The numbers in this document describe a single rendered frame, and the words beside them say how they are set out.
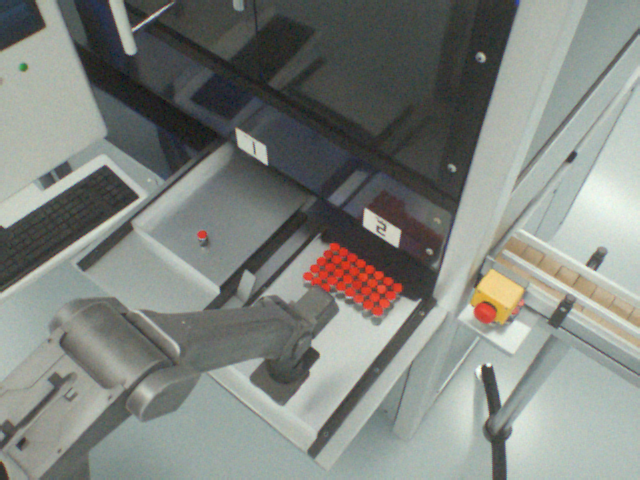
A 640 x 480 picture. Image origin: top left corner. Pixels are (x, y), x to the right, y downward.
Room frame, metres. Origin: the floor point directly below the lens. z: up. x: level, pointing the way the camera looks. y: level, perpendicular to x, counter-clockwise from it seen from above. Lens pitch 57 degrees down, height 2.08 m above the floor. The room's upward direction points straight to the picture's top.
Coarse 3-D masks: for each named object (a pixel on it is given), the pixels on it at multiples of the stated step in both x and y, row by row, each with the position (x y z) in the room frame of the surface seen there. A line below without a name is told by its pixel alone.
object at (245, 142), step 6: (240, 132) 0.96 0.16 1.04; (240, 138) 0.96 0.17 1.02; (246, 138) 0.95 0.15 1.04; (252, 138) 0.93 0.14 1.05; (240, 144) 0.96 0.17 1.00; (246, 144) 0.95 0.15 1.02; (252, 144) 0.94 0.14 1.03; (258, 144) 0.92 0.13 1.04; (246, 150) 0.95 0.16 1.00; (252, 150) 0.94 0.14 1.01; (258, 150) 0.93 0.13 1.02; (264, 150) 0.91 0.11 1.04; (258, 156) 0.93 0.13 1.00; (264, 156) 0.92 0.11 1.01; (264, 162) 0.92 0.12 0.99
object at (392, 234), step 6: (366, 210) 0.75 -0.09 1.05; (366, 216) 0.75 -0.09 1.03; (372, 216) 0.74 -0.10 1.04; (366, 222) 0.75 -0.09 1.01; (372, 222) 0.74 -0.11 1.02; (384, 222) 0.72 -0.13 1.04; (372, 228) 0.74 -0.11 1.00; (390, 228) 0.71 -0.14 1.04; (396, 228) 0.70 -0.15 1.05; (378, 234) 0.73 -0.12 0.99; (384, 234) 0.72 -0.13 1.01; (390, 234) 0.71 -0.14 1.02; (396, 234) 0.70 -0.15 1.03; (390, 240) 0.71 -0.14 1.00; (396, 240) 0.70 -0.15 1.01; (396, 246) 0.70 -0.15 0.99
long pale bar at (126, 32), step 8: (112, 0) 1.04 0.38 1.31; (120, 0) 1.04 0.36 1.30; (112, 8) 1.04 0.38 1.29; (120, 8) 1.04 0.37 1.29; (120, 16) 1.04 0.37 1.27; (152, 16) 1.10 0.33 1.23; (120, 24) 1.04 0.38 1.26; (128, 24) 1.04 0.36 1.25; (136, 24) 1.07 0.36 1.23; (144, 24) 1.08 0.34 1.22; (120, 32) 1.04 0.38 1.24; (128, 32) 1.04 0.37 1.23; (136, 32) 1.06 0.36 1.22; (128, 40) 1.04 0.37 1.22; (128, 48) 1.04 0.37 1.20; (136, 48) 1.05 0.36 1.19
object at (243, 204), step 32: (224, 160) 1.02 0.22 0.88; (256, 160) 1.02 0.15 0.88; (192, 192) 0.92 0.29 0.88; (224, 192) 0.92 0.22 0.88; (256, 192) 0.92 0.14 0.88; (288, 192) 0.92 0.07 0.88; (160, 224) 0.83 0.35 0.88; (192, 224) 0.83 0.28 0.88; (224, 224) 0.83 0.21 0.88; (256, 224) 0.83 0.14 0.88; (288, 224) 0.82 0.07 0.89; (192, 256) 0.75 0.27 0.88; (224, 256) 0.75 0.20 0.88; (256, 256) 0.74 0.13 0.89
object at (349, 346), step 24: (312, 264) 0.73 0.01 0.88; (288, 288) 0.67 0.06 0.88; (408, 312) 0.61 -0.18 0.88; (336, 336) 0.56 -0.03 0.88; (360, 336) 0.56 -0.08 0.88; (384, 336) 0.56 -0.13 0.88; (336, 360) 0.51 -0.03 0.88; (360, 360) 0.51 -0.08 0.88; (312, 384) 0.46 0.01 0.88; (336, 384) 0.46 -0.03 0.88; (288, 408) 0.40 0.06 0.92; (312, 408) 0.41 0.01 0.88; (336, 408) 0.40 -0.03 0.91; (312, 432) 0.36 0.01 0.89
